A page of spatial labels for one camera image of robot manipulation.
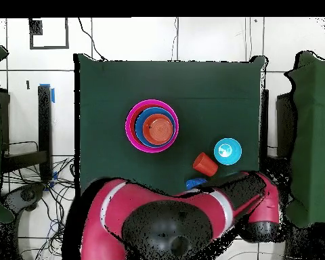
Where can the black post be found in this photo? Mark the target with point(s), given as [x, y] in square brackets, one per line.
[265, 122]

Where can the pink large bowl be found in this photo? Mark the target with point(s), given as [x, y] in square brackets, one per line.
[127, 127]

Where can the blue medium bowl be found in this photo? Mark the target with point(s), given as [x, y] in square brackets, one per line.
[139, 130]

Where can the black frame with blue tape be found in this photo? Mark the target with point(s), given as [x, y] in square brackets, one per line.
[44, 122]

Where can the orange plastic cup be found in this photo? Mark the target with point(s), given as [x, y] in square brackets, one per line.
[204, 164]

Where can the black floor stand base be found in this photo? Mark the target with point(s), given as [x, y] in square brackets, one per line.
[27, 195]

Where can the dark blue small bowl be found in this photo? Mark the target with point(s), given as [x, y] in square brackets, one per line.
[195, 182]

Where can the dark green tablecloth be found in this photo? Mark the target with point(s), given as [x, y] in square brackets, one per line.
[111, 94]

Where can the light blue small bowl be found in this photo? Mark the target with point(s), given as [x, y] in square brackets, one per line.
[227, 151]

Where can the black square floor frame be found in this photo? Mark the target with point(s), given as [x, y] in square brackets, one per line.
[35, 27]

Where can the orange small bowl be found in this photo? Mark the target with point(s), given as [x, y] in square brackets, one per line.
[158, 129]

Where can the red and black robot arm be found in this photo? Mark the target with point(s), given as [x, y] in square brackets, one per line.
[124, 211]

